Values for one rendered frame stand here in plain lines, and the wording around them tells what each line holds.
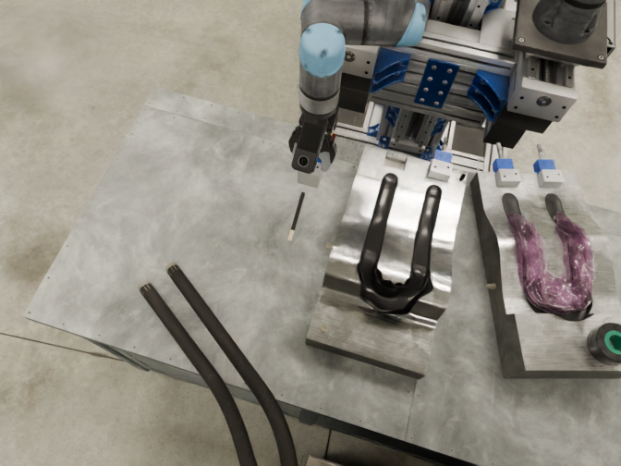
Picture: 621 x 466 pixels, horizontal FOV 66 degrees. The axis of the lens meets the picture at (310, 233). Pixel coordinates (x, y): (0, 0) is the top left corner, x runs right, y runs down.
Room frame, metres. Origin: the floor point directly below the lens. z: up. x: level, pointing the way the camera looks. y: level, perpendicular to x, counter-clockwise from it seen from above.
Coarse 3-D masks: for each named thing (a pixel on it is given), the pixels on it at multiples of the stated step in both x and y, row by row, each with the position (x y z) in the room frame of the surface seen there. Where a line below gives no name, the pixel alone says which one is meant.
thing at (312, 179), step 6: (318, 162) 0.62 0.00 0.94; (318, 168) 0.59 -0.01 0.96; (300, 174) 0.58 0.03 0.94; (306, 174) 0.58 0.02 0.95; (312, 174) 0.57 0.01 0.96; (318, 174) 0.57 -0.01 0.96; (300, 180) 0.58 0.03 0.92; (306, 180) 0.57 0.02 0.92; (312, 180) 0.57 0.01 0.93; (318, 180) 0.57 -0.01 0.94; (312, 186) 0.57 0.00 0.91; (318, 186) 0.57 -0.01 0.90
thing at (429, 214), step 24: (384, 192) 0.59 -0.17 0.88; (432, 192) 0.60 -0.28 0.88; (384, 216) 0.52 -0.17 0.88; (432, 216) 0.53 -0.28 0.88; (360, 264) 0.38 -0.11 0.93; (360, 288) 0.33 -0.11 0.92; (384, 288) 0.33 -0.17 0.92; (408, 288) 0.35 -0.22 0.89; (432, 288) 0.33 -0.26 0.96; (384, 312) 0.29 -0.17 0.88; (408, 312) 0.29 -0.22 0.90
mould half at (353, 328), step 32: (416, 160) 0.68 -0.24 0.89; (352, 192) 0.58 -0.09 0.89; (416, 192) 0.59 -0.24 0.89; (448, 192) 0.60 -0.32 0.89; (352, 224) 0.49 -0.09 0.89; (416, 224) 0.51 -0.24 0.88; (448, 224) 0.51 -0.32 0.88; (352, 256) 0.39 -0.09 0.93; (384, 256) 0.40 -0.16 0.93; (448, 256) 0.43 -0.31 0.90; (352, 288) 0.33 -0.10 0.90; (448, 288) 0.34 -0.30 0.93; (320, 320) 0.27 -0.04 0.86; (352, 320) 0.27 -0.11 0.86; (384, 320) 0.28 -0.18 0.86; (416, 320) 0.29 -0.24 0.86; (352, 352) 0.21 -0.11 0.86; (384, 352) 0.21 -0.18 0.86; (416, 352) 0.22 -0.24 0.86
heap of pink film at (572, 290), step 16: (512, 224) 0.53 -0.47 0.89; (528, 224) 0.52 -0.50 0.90; (560, 224) 0.53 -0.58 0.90; (576, 224) 0.54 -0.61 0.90; (528, 240) 0.47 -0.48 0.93; (560, 240) 0.49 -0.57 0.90; (576, 240) 0.48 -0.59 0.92; (528, 256) 0.44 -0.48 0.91; (544, 256) 0.44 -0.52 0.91; (576, 256) 0.45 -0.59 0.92; (592, 256) 0.46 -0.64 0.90; (528, 272) 0.40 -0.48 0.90; (544, 272) 0.41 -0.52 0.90; (576, 272) 0.41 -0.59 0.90; (592, 272) 0.42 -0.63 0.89; (528, 288) 0.37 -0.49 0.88; (544, 288) 0.37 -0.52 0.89; (560, 288) 0.38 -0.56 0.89; (576, 288) 0.37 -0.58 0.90; (592, 288) 0.39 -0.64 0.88; (544, 304) 0.34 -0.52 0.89; (560, 304) 0.34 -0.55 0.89; (576, 304) 0.34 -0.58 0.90
